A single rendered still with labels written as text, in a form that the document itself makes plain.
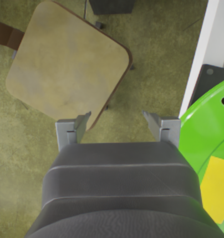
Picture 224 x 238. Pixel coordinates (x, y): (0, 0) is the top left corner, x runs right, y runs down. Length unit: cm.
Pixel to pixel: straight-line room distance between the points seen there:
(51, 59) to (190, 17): 98
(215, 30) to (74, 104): 47
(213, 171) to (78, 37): 55
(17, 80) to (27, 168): 106
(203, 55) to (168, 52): 94
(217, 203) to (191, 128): 9
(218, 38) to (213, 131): 21
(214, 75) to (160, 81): 94
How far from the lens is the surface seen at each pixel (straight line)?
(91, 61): 62
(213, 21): 37
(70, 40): 64
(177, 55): 131
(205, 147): 20
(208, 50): 36
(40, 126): 143
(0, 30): 72
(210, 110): 20
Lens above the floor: 123
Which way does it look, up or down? 73 degrees down
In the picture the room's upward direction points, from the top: 178 degrees counter-clockwise
